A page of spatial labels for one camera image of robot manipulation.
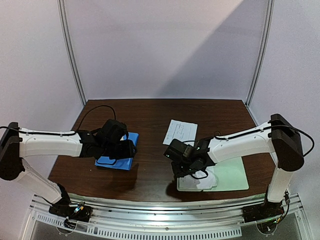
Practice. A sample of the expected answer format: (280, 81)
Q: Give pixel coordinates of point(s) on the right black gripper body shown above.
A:
(182, 167)

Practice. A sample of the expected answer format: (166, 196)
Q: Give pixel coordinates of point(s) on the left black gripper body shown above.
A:
(114, 152)

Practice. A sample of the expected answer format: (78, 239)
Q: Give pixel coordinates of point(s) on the white paper sheets stack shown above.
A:
(197, 182)

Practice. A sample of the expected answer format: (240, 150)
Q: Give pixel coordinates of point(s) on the green clipboard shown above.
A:
(230, 176)

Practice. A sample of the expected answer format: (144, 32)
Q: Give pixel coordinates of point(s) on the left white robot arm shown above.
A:
(16, 144)

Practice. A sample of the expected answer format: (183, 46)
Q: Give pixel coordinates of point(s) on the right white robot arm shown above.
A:
(276, 136)

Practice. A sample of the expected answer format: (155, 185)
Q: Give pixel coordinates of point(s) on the blue folder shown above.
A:
(122, 164)

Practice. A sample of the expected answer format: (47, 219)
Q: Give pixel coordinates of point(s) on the white paper sheet far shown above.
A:
(182, 131)

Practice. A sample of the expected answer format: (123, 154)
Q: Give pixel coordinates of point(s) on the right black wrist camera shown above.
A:
(178, 151)

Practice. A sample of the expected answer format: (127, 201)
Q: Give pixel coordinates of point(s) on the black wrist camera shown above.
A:
(178, 151)
(111, 132)

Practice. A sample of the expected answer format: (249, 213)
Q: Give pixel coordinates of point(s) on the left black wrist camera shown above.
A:
(111, 132)

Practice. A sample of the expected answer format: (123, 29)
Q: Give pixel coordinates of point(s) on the aluminium front rail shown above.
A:
(139, 220)

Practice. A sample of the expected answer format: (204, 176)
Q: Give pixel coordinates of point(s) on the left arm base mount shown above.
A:
(72, 212)

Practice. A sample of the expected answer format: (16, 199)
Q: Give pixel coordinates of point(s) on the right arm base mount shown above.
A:
(266, 216)

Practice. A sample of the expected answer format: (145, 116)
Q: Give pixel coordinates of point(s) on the left aluminium frame post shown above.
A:
(70, 51)

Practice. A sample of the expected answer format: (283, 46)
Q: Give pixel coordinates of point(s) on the aluminium frame post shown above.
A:
(70, 51)
(262, 51)

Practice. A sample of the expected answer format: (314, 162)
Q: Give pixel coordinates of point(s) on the right aluminium frame post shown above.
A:
(262, 51)

